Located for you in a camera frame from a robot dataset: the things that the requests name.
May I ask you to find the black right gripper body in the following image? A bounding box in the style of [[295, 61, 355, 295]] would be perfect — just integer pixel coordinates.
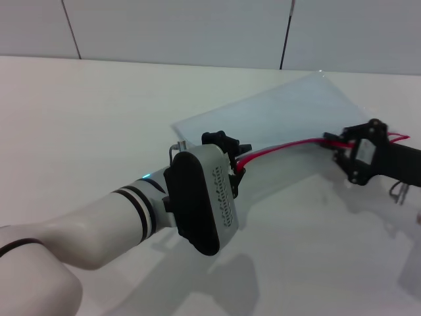
[[347, 137, 421, 189]]

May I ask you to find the grey black wrist camera box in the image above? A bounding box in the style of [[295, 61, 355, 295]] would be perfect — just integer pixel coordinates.
[[163, 144, 239, 257]]

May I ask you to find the clear document bag red zip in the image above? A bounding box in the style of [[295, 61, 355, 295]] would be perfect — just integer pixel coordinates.
[[171, 70, 412, 186]]

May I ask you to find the metal plug right gripper cable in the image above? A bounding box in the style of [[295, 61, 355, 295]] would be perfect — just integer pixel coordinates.
[[389, 182, 410, 205]]

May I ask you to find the metal plug left gripper cable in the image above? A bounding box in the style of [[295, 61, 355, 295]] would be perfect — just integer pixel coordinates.
[[168, 140, 189, 163]]

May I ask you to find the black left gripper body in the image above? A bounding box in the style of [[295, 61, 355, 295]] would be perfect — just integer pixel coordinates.
[[201, 130, 240, 163]]

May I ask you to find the metal plug gripper cable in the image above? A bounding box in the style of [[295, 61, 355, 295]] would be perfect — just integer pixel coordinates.
[[168, 140, 189, 163], [389, 182, 410, 205]]

